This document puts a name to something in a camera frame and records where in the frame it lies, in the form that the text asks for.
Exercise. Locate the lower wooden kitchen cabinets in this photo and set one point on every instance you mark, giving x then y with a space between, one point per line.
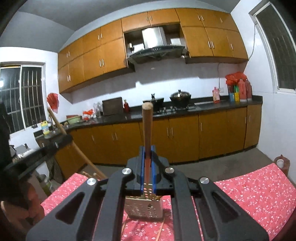
202 139

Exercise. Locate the pink detergent bottle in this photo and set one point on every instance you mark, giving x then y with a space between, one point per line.
216 95

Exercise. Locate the red oil bottles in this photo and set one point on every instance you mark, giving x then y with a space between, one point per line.
245 90

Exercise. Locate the red bag on counter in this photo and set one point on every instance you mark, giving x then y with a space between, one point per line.
87 114

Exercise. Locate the right window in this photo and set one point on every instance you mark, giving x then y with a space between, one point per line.
277 25

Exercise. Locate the colourful boxes on counter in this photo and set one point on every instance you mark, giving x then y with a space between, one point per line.
233 93

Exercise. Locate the left window with bars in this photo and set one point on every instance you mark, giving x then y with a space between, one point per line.
22 94

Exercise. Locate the black pot on stove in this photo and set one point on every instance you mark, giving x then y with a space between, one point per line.
157 103

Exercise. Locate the red floral tablecloth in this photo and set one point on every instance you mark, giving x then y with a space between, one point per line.
265 194

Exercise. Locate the black wok with lid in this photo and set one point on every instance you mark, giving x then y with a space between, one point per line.
180 99

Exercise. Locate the yellow dish soap bottle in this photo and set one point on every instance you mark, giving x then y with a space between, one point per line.
45 127

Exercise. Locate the wooden kitchen cabinets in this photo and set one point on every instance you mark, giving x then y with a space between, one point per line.
198 35
202 139

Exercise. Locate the brown jug on floor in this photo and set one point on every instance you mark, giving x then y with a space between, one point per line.
283 163

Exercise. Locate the person's left hand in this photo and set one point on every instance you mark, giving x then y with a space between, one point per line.
24 218

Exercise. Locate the red plastic bag on wall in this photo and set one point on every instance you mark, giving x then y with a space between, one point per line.
53 102

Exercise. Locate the upper wooden kitchen cabinets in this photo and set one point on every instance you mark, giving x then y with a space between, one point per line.
198 35

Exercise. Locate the steel range hood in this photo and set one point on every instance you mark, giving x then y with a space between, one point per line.
155 44

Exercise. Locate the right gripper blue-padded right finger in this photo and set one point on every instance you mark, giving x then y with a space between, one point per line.
201 210

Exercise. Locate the brown cutting board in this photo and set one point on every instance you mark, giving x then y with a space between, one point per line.
112 106

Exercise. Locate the red sauce bottle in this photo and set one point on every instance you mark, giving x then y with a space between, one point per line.
126 107

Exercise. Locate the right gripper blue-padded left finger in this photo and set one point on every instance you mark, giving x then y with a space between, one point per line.
94 211

